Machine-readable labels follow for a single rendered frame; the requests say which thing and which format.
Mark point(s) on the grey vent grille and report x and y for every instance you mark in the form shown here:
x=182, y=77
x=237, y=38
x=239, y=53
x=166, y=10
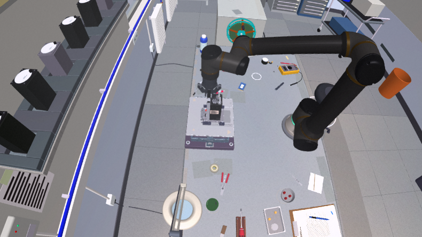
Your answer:
x=26, y=191

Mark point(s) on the yellow multimeter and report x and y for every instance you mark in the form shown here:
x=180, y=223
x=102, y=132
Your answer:
x=288, y=69

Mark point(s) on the beige box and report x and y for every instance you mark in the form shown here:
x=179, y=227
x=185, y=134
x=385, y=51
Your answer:
x=369, y=7

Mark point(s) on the blue bottle white cap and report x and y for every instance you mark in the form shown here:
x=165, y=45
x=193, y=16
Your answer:
x=203, y=42

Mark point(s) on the white frame trolley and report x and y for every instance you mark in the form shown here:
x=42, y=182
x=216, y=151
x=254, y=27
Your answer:
x=366, y=19

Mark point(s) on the black marker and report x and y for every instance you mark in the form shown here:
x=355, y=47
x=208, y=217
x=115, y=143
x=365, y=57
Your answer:
x=279, y=86

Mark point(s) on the blue pen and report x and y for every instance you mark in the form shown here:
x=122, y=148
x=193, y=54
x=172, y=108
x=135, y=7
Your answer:
x=319, y=217

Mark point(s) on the cream tape roll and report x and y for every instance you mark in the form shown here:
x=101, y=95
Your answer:
x=211, y=168

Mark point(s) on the blue box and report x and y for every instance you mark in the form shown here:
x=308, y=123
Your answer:
x=343, y=24

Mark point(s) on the small blue card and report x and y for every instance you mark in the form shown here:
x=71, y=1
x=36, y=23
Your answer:
x=242, y=86

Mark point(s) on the green disc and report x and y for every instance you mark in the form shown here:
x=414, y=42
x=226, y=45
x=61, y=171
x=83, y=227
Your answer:
x=212, y=204

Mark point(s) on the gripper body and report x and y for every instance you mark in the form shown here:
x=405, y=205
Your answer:
x=209, y=85

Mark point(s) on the grey drawer cabinet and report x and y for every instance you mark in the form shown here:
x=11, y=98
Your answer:
x=285, y=6

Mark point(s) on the brown and white small block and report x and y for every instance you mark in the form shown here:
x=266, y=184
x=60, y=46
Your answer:
x=223, y=230

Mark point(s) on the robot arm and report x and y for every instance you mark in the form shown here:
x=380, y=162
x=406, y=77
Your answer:
x=296, y=41

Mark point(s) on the blue drawer cabinet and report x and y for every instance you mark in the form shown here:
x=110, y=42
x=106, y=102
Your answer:
x=313, y=8

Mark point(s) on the dark round stool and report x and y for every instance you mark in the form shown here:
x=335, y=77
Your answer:
x=323, y=90

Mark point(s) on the grey tray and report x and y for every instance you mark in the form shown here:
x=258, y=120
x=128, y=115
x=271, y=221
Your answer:
x=274, y=220

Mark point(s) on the grey instrument white dial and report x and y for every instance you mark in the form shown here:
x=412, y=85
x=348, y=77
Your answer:
x=56, y=59

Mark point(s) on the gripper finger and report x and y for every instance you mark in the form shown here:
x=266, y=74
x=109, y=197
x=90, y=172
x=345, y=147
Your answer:
x=200, y=89
x=217, y=89

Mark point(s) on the brown clipboard white paper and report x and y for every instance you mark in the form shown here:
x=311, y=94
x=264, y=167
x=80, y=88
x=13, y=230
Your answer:
x=316, y=227

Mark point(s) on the grey tilt table purple base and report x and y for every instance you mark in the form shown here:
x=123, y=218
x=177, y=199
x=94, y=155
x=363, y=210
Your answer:
x=211, y=131

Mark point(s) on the black instrument white dial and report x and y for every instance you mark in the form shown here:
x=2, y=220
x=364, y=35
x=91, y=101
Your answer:
x=75, y=33
x=34, y=90
x=13, y=133
x=89, y=13

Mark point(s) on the white radiator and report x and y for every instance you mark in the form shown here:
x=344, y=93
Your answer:
x=159, y=29
x=170, y=8

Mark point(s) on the grey box red lights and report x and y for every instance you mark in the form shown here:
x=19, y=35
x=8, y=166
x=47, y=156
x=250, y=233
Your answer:
x=16, y=227

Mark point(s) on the white folded paper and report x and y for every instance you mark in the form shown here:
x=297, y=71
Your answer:
x=315, y=182

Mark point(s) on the orange cup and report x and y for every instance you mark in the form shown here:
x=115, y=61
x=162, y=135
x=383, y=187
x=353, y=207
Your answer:
x=394, y=83

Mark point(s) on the white and black round cap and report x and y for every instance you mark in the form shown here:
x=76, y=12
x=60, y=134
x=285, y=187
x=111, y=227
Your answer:
x=264, y=61

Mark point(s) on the teal wheel orange spokes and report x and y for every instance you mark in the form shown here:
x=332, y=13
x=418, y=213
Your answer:
x=234, y=26

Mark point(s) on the white bracket with rod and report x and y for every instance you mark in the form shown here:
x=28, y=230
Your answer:
x=110, y=199

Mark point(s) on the red screwdriver on brown board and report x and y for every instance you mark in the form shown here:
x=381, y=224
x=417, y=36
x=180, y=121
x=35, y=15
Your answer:
x=241, y=227

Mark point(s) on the white wall socket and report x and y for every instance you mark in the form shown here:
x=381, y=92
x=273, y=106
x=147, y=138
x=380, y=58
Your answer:
x=151, y=48

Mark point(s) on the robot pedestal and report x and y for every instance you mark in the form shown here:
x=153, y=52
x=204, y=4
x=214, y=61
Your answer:
x=287, y=126

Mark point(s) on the grey dish red dots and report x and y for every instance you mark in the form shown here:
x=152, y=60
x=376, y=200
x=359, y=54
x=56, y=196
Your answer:
x=287, y=195

